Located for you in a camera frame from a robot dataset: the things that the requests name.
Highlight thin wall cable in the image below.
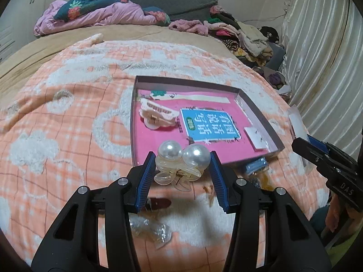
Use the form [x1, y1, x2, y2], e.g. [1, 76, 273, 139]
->
[241, 10, 287, 24]

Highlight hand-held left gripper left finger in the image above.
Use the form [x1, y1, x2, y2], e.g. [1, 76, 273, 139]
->
[31, 151, 156, 272]

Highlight dark red strap wristwatch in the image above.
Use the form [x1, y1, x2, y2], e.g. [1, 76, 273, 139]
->
[145, 197, 172, 211]

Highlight white earring card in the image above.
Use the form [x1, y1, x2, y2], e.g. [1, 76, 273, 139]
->
[244, 127, 269, 151]

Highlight purple floral quilt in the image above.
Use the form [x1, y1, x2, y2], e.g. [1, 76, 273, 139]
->
[33, 0, 171, 37]

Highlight cream satin curtain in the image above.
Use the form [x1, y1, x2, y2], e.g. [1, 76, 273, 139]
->
[279, 0, 363, 159]

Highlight person's right forearm green sleeve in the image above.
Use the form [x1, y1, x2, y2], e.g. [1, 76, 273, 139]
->
[326, 227, 362, 267]

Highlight person's right hand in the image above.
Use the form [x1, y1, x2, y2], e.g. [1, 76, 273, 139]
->
[326, 195, 345, 233]

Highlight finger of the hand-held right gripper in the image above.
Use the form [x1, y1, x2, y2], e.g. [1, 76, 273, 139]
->
[307, 135, 355, 165]
[292, 137, 331, 177]

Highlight white wardrobe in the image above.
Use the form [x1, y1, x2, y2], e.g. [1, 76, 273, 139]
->
[0, 0, 46, 63]

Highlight grey pillow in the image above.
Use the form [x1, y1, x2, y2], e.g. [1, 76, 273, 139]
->
[71, 0, 217, 20]

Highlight orange plaid fleece blanket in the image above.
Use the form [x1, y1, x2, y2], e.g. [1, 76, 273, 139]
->
[0, 40, 332, 272]

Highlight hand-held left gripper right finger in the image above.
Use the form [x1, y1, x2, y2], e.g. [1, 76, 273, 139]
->
[209, 150, 332, 272]

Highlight pile of clothes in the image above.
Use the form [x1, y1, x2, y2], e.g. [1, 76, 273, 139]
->
[209, 5, 291, 91]

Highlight small orange hairpin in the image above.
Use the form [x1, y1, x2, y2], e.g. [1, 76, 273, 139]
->
[203, 185, 215, 207]

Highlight clear plastic packet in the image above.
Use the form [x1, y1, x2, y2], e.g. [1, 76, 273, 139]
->
[129, 217, 173, 248]

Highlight pink fuzzy garment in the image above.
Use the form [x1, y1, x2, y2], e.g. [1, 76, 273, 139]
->
[168, 19, 224, 37]

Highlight small blue plastic box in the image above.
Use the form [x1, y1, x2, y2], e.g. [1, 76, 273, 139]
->
[244, 157, 269, 175]

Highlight pink shallow cardboard box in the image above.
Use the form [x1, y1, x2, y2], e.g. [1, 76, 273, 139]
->
[131, 75, 285, 168]

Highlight cream claw hair clip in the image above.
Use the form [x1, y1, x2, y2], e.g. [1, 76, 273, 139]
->
[138, 98, 180, 131]

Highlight pearl hair clip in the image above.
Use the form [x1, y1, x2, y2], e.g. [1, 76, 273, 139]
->
[154, 140, 211, 193]

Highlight beige bed sheet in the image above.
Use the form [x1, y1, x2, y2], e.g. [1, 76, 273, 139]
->
[0, 24, 236, 80]

